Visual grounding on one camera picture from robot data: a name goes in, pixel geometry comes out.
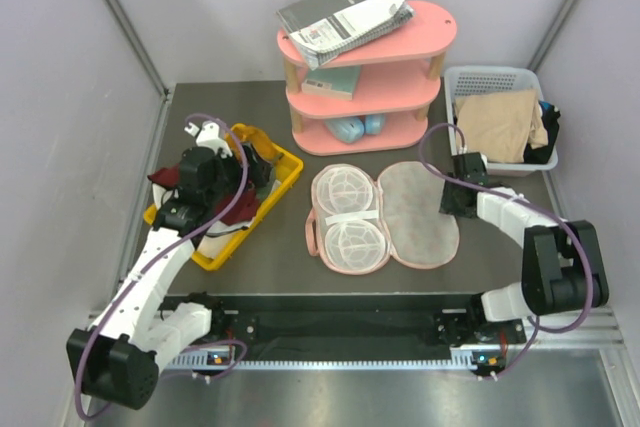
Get maroon red bra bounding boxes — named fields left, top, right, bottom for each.
left=147, top=164, right=261, bottom=230

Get floral mesh laundry bag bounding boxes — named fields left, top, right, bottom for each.
left=305, top=161, right=460, bottom=275

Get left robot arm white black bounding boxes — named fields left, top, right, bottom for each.
left=66, top=141, right=279, bottom=410

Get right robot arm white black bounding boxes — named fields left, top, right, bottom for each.
left=440, top=153, right=609, bottom=343

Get beige folded garment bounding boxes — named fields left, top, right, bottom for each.
left=454, top=89, right=547, bottom=164

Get orange mesh garment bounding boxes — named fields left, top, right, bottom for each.
left=231, top=124, right=282, bottom=163

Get grey plastic basket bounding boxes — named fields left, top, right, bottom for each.
left=442, top=65, right=559, bottom=177

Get yellow plastic tray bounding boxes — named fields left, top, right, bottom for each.
left=143, top=122, right=305, bottom=272

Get black garment in basket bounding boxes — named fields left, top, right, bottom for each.
left=523, top=101, right=561, bottom=164

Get pink three-tier shelf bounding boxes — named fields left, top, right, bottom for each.
left=277, top=0, right=457, bottom=156

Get light blue slippers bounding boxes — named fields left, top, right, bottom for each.
left=324, top=114, right=386, bottom=144

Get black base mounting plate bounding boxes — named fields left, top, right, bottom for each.
left=161, top=293, right=526, bottom=362

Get teal book on shelf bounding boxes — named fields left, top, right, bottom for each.
left=301, top=66, right=361, bottom=101

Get grey spiral notebook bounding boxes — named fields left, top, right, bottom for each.
left=277, top=0, right=414, bottom=70

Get white bra black straps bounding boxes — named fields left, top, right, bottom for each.
left=152, top=181, right=281, bottom=261

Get grey cable duct rail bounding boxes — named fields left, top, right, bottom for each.
left=166, top=347, right=504, bottom=372

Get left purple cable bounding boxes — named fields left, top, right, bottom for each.
left=73, top=113, right=250, bottom=422

